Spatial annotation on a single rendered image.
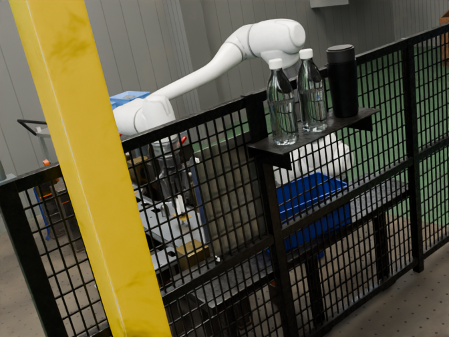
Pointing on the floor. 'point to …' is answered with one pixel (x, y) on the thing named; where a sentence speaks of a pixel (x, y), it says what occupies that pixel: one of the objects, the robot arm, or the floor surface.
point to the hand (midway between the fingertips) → (180, 205)
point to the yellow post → (92, 161)
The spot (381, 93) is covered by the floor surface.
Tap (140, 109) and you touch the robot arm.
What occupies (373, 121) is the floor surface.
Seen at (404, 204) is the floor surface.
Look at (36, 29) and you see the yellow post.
